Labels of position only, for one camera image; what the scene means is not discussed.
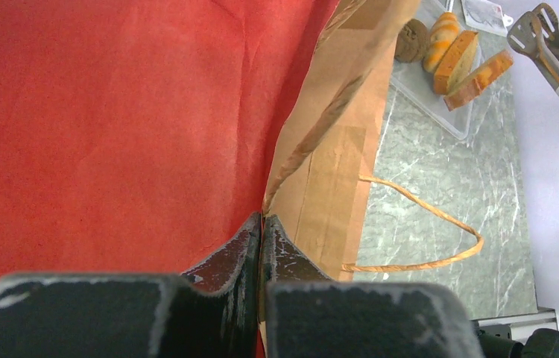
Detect yellow bread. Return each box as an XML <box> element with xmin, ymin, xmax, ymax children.
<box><xmin>423</xmin><ymin>12</ymin><xmax>461</xmax><ymax>73</ymax></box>

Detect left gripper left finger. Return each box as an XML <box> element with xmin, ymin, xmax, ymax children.
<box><xmin>0</xmin><ymin>213</ymin><xmax>262</xmax><ymax>357</ymax></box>

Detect round brown bread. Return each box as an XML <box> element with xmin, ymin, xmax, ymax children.
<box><xmin>394</xmin><ymin>19</ymin><xmax>429</xmax><ymax>63</ymax></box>

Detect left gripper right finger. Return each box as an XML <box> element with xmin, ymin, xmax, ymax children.
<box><xmin>261</xmin><ymin>216</ymin><xmax>482</xmax><ymax>357</ymax></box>

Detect red paper bag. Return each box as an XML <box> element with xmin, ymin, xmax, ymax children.
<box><xmin>0</xmin><ymin>0</ymin><xmax>485</xmax><ymax>358</ymax></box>

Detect white handled metal tongs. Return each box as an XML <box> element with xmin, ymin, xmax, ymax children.
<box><xmin>507</xmin><ymin>2</ymin><xmax>559</xmax><ymax>97</ymax></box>

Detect aluminium rail frame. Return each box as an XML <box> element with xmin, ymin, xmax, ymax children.
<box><xmin>473</xmin><ymin>307</ymin><xmax>558</xmax><ymax>343</ymax></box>

